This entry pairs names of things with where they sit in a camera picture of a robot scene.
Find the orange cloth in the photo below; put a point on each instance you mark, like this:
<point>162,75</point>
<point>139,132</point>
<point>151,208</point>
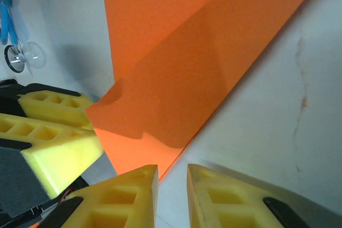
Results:
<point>187,65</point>

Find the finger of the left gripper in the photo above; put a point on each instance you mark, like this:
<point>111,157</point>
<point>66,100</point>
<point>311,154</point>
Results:
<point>53,105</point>
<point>61,156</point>

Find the blue stethoscope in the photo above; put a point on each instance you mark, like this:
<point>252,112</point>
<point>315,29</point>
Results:
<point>11,34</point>

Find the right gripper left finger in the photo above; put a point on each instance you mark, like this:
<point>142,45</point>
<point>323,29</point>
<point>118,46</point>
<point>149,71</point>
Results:
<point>120,201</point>

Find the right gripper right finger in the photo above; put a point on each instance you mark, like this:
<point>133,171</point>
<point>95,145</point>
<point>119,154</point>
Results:
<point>227,204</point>

